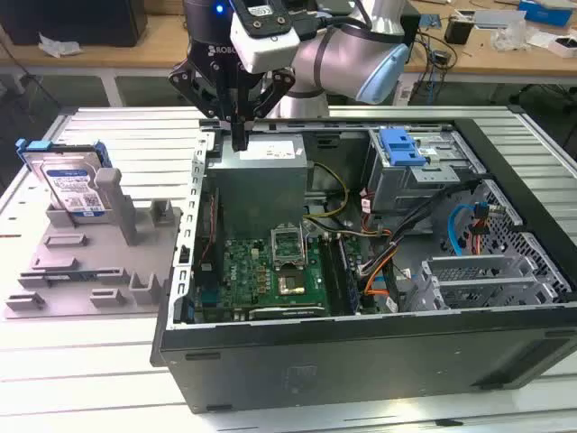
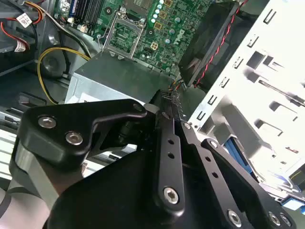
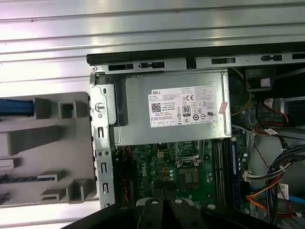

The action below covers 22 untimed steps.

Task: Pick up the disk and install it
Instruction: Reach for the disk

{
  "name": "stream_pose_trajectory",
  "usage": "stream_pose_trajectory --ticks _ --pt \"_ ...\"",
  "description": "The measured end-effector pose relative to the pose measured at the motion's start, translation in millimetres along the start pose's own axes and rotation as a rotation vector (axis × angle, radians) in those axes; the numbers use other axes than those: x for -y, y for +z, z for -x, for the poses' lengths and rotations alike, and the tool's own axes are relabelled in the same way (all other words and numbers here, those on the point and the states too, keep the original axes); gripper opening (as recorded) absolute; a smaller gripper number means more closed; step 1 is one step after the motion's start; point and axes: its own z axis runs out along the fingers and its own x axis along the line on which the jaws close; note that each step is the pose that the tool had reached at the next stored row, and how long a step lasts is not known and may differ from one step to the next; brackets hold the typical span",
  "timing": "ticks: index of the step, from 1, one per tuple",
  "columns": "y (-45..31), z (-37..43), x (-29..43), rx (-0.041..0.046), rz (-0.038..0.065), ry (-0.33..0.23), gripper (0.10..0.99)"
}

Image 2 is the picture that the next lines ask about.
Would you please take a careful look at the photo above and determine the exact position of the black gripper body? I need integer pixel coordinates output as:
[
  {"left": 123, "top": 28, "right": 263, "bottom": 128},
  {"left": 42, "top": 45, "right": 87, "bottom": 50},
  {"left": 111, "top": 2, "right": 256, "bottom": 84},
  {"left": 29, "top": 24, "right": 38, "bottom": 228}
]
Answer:
[{"left": 46, "top": 152, "right": 226, "bottom": 229}]

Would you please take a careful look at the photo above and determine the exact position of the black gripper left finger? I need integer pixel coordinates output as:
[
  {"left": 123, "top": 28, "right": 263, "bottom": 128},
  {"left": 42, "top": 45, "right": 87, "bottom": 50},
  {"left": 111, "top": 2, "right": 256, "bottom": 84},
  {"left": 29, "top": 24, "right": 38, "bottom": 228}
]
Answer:
[{"left": 9, "top": 90, "right": 187, "bottom": 217}]

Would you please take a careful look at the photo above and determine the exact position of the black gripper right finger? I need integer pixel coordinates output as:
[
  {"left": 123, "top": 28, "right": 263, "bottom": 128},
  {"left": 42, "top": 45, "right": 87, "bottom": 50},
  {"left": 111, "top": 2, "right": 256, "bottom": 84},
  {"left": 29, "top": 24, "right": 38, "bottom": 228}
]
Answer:
[{"left": 172, "top": 94, "right": 297, "bottom": 229}]

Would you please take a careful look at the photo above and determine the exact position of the hard disk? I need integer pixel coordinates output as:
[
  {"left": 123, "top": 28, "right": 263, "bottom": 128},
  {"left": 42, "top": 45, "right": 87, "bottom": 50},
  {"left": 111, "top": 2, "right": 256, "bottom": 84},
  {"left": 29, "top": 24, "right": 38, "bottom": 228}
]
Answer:
[{"left": 224, "top": 133, "right": 260, "bottom": 184}]

